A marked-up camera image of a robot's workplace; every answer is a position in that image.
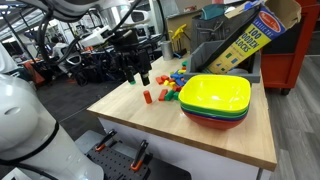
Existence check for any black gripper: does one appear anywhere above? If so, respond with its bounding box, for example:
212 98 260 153
109 29 154 87

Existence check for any red rectangular block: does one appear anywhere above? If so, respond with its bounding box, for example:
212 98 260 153
157 88 169 102

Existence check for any red cylinder block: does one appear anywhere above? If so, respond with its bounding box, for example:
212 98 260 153
143 89 153 105

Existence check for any wooden blocks cardboard box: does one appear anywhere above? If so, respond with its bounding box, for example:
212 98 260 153
203 0 303 75

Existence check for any silver metal tin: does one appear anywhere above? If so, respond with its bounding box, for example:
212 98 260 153
160 40 174 61

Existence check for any yellow spring clamp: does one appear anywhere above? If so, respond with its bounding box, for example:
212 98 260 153
170 23 188 43

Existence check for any white backed office chair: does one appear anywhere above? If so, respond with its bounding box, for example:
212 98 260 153
63 53 84 68

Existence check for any grey plastic bin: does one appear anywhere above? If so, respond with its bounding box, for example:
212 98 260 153
184 39 262 84

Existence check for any green plastic bowl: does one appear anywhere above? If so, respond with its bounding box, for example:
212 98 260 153
179 101 251 118

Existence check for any black orange bar clamp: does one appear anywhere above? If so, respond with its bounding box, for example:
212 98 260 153
129 139 150 172
94 129 118 153

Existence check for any yellow plastic bowl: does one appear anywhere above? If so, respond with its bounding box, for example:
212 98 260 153
178 73 252 114

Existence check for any small red item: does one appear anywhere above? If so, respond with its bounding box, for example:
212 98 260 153
183 4 198 14

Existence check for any seated person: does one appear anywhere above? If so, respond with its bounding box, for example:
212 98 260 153
49 35 71 63

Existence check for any grey fabric storage bin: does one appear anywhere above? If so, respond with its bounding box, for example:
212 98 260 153
190 11 244 53

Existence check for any blue plastic bowl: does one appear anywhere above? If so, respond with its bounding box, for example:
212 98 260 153
181 107 250 122

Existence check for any red plastic bowl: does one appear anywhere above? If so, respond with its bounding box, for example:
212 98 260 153
183 111 248 131

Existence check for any teal cloth item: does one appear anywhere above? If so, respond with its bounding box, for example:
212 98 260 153
199 3 228 21

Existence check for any black pegboard plate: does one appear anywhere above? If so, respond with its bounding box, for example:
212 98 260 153
85 141 151 180

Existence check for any robot mounting platform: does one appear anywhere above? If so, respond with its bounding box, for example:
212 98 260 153
74 129 193 180

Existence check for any red tool cart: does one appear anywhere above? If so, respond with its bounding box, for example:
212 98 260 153
260 0 320 96

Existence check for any blue handled tool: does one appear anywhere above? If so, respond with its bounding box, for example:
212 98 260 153
173 49 188 59

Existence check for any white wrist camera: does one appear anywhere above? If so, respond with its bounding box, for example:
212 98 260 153
79 25 116 48

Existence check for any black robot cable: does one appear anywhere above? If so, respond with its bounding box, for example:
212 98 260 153
34 8 84 66

